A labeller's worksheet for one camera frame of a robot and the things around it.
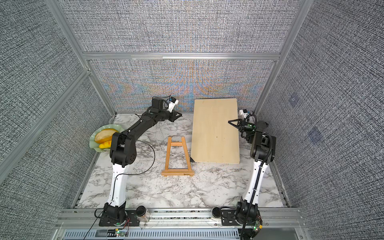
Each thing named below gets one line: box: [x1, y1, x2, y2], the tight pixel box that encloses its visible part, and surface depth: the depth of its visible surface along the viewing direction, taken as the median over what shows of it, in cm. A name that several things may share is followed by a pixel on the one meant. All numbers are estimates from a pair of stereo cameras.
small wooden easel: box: [161, 136, 195, 177], surface depth 87 cm
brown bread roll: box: [94, 128, 118, 144], surface depth 99 cm
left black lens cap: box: [135, 205, 147, 217], surface depth 69 cm
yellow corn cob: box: [98, 140, 112, 149], surface depth 97 cm
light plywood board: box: [191, 98, 240, 164], surface depth 96 cm
